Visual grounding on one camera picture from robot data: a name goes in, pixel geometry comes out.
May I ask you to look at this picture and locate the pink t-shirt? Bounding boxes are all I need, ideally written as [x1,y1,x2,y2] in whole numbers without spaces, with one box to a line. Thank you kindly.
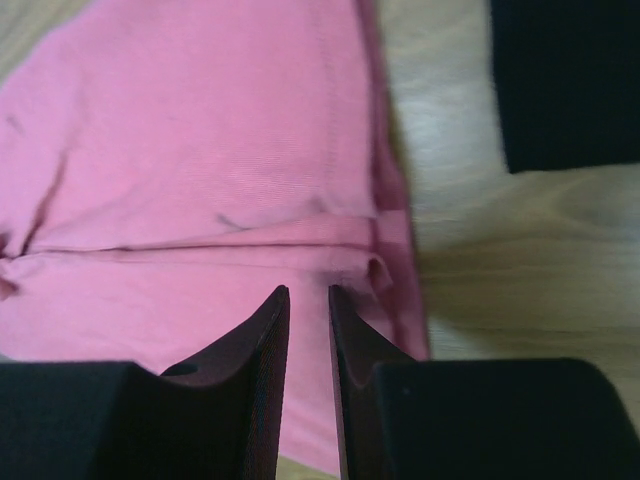
[1,1,427,474]

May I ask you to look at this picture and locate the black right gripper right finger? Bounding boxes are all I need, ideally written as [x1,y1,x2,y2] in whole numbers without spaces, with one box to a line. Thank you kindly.
[328,286,639,479]

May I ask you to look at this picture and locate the folded black t-shirt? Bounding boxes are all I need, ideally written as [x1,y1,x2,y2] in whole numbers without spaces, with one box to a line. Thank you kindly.
[489,1,639,174]

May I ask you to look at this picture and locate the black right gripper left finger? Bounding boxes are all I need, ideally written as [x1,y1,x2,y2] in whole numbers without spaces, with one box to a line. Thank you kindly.
[1,286,290,479]

